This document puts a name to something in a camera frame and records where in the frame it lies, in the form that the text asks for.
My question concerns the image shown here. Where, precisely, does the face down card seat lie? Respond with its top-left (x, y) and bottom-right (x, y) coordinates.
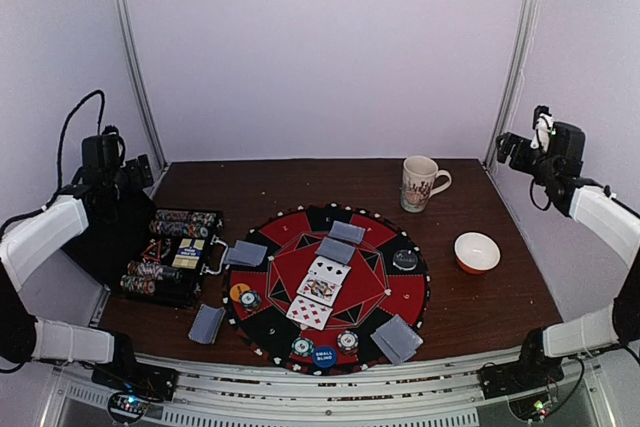
top-left (224, 247), bottom-right (243, 265)
top-left (371, 332), bottom-right (403, 365)

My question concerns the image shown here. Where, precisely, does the orange big blind button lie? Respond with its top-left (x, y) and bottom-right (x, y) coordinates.
top-left (229, 283), bottom-right (251, 302)

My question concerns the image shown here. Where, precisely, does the blue backed card deck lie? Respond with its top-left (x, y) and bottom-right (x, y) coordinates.
top-left (188, 304), bottom-right (226, 345)

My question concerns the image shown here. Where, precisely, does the black dealer button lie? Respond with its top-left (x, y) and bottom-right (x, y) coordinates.
top-left (392, 249), bottom-right (418, 271)

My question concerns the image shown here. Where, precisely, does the mixed colour chip stack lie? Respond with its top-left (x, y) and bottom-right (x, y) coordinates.
top-left (239, 290), bottom-right (262, 313)

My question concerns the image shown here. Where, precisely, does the face down board card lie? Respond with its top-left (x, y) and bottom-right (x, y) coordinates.
top-left (315, 237), bottom-right (355, 265)
top-left (328, 220), bottom-right (366, 244)

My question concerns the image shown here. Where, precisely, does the three of spades card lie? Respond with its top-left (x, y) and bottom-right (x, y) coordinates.
top-left (308, 256), bottom-right (351, 285)

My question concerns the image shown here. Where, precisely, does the nine of diamonds card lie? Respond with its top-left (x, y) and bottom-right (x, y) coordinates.
top-left (286, 296), bottom-right (333, 330)

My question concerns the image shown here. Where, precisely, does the king face up card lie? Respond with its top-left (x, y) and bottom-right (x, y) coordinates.
top-left (297, 274), bottom-right (341, 307)

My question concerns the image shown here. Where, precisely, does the green blue 50 chip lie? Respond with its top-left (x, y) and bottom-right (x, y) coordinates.
top-left (291, 337), bottom-right (315, 357)

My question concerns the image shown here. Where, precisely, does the blue white 100 chip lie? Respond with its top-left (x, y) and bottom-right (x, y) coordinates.
top-left (336, 330), bottom-right (359, 355)

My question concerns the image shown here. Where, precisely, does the blue small blind button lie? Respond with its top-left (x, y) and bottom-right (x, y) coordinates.
top-left (312, 346), bottom-right (338, 369)

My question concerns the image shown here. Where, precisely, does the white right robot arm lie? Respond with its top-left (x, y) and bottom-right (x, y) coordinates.
top-left (496, 105), bottom-right (639, 389)

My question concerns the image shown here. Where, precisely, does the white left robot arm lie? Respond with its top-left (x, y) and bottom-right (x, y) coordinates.
top-left (1, 127), bottom-right (155, 391)

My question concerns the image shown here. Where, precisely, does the Texas Hold'em card box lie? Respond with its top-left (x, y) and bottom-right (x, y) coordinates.
top-left (172, 238), bottom-right (205, 270)

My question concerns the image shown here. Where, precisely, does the red triangle dice pack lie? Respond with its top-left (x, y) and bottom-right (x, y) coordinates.
top-left (141, 239), bottom-right (163, 263)

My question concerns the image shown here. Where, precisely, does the top multicolour chip row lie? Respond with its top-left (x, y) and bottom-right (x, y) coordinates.
top-left (149, 209), bottom-right (219, 239)

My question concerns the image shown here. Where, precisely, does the black poker chip case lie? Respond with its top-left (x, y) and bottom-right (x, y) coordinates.
top-left (62, 185), bottom-right (224, 307)

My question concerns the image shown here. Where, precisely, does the black 100 chip stack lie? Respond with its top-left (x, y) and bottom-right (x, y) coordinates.
top-left (127, 261), bottom-right (181, 282)

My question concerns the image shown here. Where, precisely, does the white orange bowl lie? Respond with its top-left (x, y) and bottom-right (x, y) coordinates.
top-left (454, 232), bottom-right (501, 275)

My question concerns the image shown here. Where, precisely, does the cream patterned ceramic mug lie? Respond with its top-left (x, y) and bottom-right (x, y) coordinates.
top-left (400, 155), bottom-right (452, 213)

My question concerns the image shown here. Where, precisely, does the round red black poker mat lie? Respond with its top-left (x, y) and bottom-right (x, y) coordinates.
top-left (222, 203), bottom-right (431, 376)

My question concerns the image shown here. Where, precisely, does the right aluminium frame post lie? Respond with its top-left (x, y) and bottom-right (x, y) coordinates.
top-left (484, 0), bottom-right (540, 173)

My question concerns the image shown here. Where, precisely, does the chrome case handle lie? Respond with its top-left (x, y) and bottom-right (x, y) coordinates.
top-left (201, 235), bottom-right (229, 276)

